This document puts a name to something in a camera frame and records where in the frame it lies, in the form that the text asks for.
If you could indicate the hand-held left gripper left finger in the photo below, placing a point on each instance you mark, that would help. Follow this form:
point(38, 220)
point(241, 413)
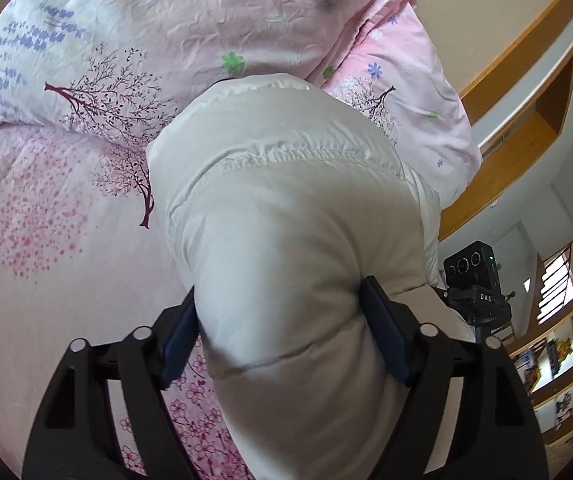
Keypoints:
point(179, 345)

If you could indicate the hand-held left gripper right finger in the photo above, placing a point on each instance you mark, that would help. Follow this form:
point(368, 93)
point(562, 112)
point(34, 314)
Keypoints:
point(386, 330)

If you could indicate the white puffer jacket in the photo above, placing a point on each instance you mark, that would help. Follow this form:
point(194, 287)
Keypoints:
point(276, 220)

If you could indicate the window with blinds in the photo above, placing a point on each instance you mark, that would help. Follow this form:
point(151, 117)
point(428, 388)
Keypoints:
point(556, 280)

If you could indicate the pink floral bed blanket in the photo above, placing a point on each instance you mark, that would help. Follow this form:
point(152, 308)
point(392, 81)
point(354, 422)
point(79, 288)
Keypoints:
point(41, 240)

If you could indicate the small pink tree-print pillow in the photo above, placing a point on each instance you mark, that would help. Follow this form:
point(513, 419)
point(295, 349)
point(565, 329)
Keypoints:
point(406, 85)

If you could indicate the large pink tree-print pillow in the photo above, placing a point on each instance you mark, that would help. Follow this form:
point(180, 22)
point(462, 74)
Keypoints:
point(191, 20)

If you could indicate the wooden wall trim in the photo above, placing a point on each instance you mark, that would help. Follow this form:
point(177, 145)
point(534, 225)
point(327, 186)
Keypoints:
point(496, 180)

